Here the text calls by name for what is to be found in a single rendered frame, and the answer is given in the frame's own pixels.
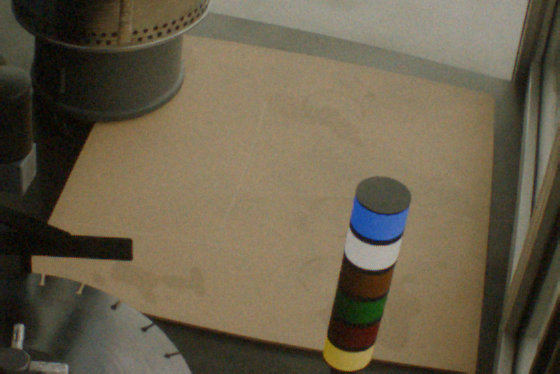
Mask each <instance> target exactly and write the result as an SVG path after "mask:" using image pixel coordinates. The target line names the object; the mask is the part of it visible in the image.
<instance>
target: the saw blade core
mask: <svg viewBox="0 0 560 374"><path fill-rule="evenodd" d="M4 273H5V282H7V283H6V284H2V282H3V280H2V274H1V273H0V349H3V348H7V347H12V345H11V343H12V339H13V333H14V331H13V329H14V326H15V325H16V324H18V323H20V324H22V325H23V326H24V327H25V329H24V334H25V335H24V339H23V344H22V347H28V348H34V349H39V350H41V351H44V352H46V353H49V354H51V355H52V356H54V357H56V358H57V359H58V360H59V361H61V362H62V363H65V364H67V365H68V369H69V370H70V372H72V374H192V372H191V370H190V368H189V366H188V364H187V363H186V361H185V359H184V357H183V356H182V355H181V354H179V350H178V349H177V347H175V345H174V344H173V343H172V341H171V340H170V339H169V338H168V337H167V336H166V335H165V334H164V332H163V331H162V330H161V329H160V328H159V327H158V326H156V325H153V326H152V327H150V326H151V325H152V324H153V323H152V322H151V321H150V320H149V319H148V318H147V317H146V316H145V315H143V314H142V313H141V312H139V311H138V310H136V309H135V308H133V307H131V306H129V305H128V304H126V303H125V302H120V299H118V298H116V297H114V296H112V295H110V294H108V293H106V292H104V291H101V290H99V289H97V288H94V287H92V286H89V285H86V284H85V285H84V287H83V288H82V290H81V292H82V293H80V294H78V293H76V292H77V291H80V289H81V288H80V287H81V286H82V284H83V283H80V282H77V281H74V280H72V279H69V278H64V277H60V276H54V275H46V274H45V279H44V285H41V284H39V283H42V282H41V279H42V274H36V273H33V272H16V273H10V272H4ZM118 302H120V303H119V304H118ZM117 304H118V306H117V309H112V307H115V306H116V305H117ZM148 327H150V328H149V329H147V330H146V331H142V329H143V328H144V329H146V328H148ZM174 354H176V355H174ZM171 355H174V356H171ZM165 356H171V357H170V358H166V357H165Z"/></svg>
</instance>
